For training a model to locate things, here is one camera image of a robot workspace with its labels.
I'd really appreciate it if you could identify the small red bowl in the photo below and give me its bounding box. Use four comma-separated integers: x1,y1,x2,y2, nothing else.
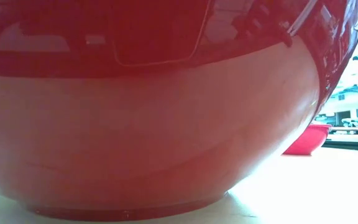
282,123,333,156

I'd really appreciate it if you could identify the large glossy red bowl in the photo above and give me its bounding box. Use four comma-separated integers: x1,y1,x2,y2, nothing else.
0,0,358,222

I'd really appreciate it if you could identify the black table edge rail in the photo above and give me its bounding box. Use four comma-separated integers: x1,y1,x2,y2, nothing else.
321,139,358,152

